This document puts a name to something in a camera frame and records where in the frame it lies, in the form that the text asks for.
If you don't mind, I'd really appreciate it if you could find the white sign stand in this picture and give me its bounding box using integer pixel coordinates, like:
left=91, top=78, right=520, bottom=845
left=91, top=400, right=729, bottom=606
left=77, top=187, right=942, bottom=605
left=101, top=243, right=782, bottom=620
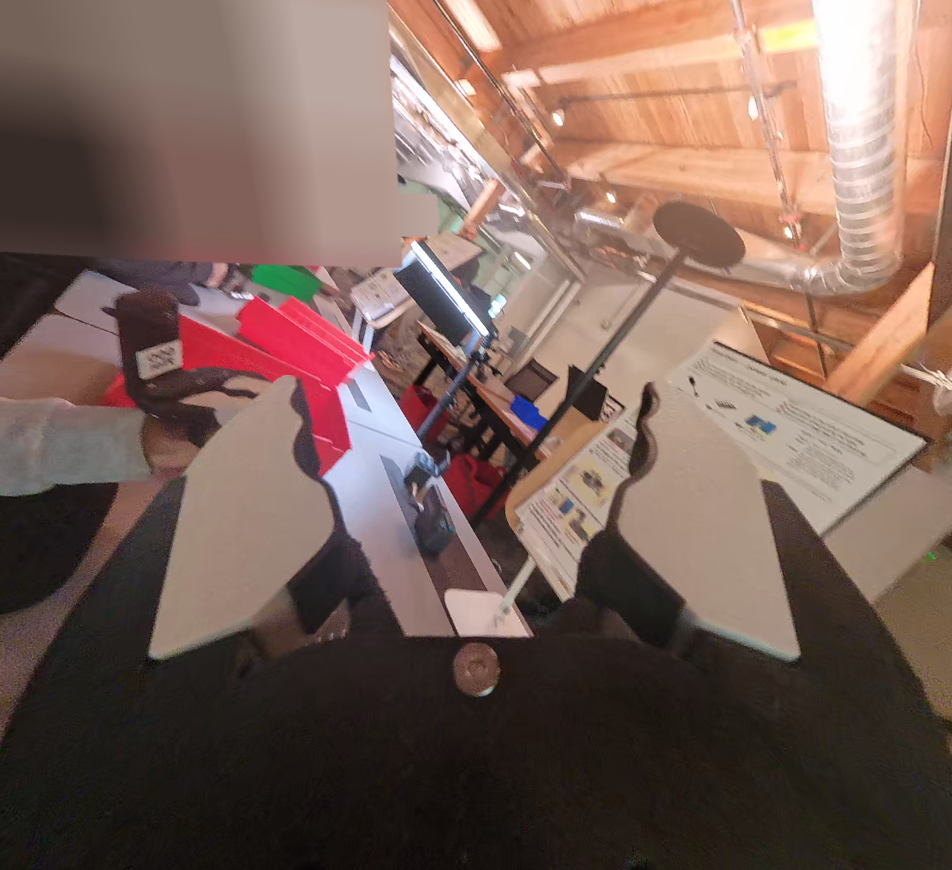
left=444, top=556, right=538, bottom=638

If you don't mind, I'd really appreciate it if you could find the silver ventilation duct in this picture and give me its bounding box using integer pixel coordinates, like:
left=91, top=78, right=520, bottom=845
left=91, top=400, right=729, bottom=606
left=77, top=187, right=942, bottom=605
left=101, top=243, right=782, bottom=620
left=573, top=0, right=910, bottom=300

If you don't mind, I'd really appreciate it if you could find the red plastic bin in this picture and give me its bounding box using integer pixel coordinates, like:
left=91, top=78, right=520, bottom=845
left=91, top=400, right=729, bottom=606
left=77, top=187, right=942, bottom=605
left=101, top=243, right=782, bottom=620
left=100, top=312, right=352, bottom=478
left=237, top=296, right=375, bottom=387

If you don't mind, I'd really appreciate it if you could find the person's left hand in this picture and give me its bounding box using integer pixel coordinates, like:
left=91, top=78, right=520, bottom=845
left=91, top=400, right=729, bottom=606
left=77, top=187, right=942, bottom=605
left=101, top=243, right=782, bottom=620
left=143, top=416, right=208, bottom=477

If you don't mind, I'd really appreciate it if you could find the small printed instruction sheet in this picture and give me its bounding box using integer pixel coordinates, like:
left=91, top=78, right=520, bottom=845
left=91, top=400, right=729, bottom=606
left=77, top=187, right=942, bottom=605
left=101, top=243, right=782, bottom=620
left=350, top=267, right=412, bottom=326

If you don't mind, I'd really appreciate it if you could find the black box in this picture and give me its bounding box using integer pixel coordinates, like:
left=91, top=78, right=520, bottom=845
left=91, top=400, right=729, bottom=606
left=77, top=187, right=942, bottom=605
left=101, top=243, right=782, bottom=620
left=564, top=364, right=627, bottom=423

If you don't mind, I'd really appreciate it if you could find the small dark blue device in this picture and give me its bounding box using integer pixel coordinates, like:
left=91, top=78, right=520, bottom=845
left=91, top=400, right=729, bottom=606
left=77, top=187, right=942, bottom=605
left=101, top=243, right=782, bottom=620
left=404, top=449, right=456, bottom=557

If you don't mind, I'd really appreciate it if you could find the wooden workbench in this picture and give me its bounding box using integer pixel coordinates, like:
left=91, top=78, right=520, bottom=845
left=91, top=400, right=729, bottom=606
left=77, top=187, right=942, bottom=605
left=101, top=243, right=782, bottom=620
left=415, top=321, right=574, bottom=473

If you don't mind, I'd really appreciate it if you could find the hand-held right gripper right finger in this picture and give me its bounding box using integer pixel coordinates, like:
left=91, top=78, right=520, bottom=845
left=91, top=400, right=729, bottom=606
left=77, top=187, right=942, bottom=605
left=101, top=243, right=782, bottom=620
left=606, top=382, right=802, bottom=664

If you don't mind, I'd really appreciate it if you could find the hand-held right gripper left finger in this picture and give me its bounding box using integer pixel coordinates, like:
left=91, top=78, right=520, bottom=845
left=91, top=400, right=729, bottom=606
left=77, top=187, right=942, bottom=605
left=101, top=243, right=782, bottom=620
left=147, top=375, right=354, bottom=661

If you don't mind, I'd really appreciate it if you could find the person's black clothing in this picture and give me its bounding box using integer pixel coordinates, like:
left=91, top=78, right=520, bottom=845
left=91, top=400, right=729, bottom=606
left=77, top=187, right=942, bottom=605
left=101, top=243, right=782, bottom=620
left=0, top=483, right=120, bottom=616

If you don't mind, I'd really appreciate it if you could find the person's left forearm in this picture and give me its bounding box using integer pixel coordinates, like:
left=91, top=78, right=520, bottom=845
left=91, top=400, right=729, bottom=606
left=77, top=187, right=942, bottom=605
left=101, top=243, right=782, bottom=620
left=0, top=397, right=153, bottom=497

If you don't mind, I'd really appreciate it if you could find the red bag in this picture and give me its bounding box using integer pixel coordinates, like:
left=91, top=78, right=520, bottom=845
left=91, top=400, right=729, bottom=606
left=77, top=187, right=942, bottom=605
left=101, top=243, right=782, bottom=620
left=445, top=452, right=516, bottom=523
left=400, top=385, right=449, bottom=443

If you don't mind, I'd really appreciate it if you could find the black round-base pole stand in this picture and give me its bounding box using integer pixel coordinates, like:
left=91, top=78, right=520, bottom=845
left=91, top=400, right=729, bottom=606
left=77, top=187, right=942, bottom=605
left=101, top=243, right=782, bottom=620
left=476, top=200, right=747, bottom=527

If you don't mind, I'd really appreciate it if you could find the black light panel on stand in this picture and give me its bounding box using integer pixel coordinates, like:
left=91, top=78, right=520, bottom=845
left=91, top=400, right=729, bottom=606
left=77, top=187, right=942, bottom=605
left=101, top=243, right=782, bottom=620
left=393, top=240, right=499, bottom=443

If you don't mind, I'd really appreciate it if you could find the metal ceiling pipe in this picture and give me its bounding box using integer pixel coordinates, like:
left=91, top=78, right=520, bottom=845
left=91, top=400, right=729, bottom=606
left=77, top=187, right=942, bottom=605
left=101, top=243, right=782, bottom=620
left=710, top=0, right=804, bottom=246

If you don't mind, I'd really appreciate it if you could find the green plastic bin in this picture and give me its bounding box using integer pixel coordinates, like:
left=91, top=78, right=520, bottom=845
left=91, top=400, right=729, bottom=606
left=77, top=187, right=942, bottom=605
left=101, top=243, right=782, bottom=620
left=251, top=263, right=332, bottom=300

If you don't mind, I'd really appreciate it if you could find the light wooden sign board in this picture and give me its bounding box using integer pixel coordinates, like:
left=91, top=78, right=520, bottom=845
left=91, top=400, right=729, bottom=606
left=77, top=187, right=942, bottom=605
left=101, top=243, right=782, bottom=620
left=504, top=405, right=648, bottom=514

